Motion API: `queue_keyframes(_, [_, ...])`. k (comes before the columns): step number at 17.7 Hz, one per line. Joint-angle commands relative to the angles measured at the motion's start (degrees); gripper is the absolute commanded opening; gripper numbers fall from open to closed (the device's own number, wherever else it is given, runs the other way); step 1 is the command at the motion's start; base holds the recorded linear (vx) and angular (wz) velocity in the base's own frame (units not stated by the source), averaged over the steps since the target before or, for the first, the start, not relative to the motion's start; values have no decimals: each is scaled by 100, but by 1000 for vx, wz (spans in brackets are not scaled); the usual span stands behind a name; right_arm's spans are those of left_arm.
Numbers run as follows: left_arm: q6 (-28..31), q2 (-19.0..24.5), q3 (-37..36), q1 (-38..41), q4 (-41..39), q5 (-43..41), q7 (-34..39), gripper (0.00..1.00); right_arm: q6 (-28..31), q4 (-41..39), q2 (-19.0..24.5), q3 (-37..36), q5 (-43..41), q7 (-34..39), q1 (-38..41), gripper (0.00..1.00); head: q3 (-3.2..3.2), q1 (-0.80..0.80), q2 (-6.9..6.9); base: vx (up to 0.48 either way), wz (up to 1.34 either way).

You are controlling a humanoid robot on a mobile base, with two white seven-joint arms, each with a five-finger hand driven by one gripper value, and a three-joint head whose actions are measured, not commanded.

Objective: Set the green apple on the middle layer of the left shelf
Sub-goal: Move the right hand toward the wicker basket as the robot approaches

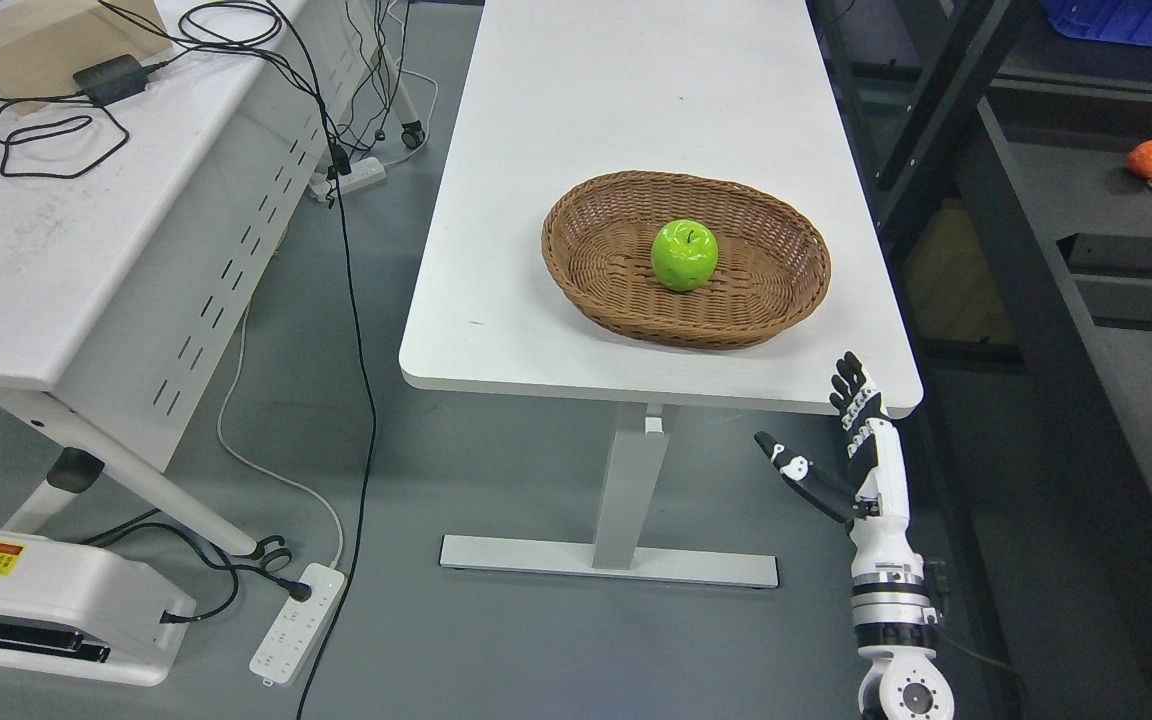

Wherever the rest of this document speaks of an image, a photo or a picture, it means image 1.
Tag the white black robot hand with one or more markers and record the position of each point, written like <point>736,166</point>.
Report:
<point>872,501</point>

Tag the green apple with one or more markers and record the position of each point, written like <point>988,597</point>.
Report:
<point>685,254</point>

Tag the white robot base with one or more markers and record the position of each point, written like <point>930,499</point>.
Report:
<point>75,610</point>

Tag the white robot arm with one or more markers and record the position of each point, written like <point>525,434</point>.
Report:
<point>896,627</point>

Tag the black metal shelf rack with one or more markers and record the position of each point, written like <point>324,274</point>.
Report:
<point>1041,450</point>

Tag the brown wicker basket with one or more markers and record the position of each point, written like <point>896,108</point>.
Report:
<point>773,268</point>

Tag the white standing desk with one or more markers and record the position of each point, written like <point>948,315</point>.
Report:
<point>560,92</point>

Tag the blue bin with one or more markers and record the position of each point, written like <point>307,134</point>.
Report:
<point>1118,22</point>

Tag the white power strip floor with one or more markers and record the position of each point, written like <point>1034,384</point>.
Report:
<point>298,627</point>

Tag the white power strip far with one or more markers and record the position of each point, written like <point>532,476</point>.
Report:
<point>364,172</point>

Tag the white folding table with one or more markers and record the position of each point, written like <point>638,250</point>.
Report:
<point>128,253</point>

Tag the black power adapter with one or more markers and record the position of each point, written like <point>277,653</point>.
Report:
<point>112,80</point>

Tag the wooden block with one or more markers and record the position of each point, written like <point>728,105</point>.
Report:
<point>44,43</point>

